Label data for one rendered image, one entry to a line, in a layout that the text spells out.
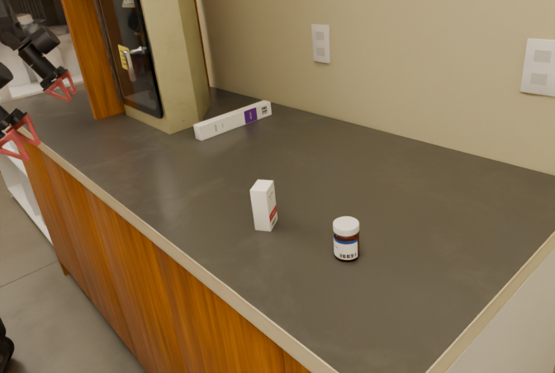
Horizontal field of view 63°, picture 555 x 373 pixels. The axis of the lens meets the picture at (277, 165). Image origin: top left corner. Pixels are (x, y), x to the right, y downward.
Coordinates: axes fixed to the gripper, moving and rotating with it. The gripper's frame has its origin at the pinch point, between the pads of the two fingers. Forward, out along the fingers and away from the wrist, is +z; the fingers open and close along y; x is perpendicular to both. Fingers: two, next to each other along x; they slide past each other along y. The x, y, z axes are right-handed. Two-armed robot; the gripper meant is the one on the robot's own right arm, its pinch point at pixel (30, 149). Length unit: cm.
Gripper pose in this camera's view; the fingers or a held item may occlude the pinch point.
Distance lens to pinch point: 125.5
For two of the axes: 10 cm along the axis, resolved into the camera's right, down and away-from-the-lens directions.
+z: 5.6, 7.0, 4.5
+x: -8.0, 5.9, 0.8
